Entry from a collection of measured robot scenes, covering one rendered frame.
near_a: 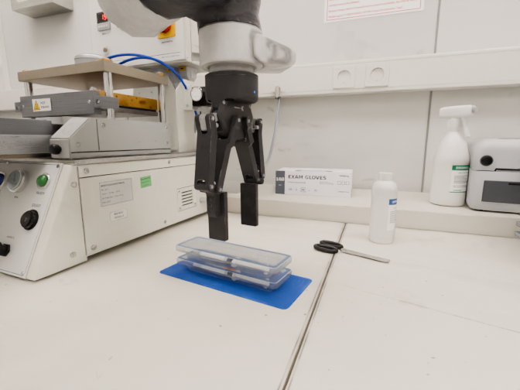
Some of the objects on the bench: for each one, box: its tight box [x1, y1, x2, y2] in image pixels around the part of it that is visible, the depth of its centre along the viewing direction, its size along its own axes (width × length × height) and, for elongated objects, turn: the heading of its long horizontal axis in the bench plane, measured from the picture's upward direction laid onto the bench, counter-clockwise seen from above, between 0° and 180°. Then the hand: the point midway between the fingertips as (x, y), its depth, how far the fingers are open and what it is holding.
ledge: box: [228, 184, 520, 238], centre depth 90 cm, size 30×84×4 cm, turn 69°
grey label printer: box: [465, 139, 520, 213], centre depth 77 cm, size 25×20×17 cm
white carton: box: [275, 167, 353, 197], centre depth 98 cm, size 12×23×7 cm, turn 73°
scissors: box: [313, 240, 390, 263], centre depth 58 cm, size 14×6×1 cm, turn 54°
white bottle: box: [368, 173, 398, 245], centre depth 64 cm, size 5×5×14 cm
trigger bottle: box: [429, 104, 477, 207], centre depth 79 cm, size 9×8×25 cm
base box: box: [26, 156, 216, 281], centre depth 75 cm, size 54×38×17 cm
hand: (234, 214), depth 47 cm, fingers open, 8 cm apart
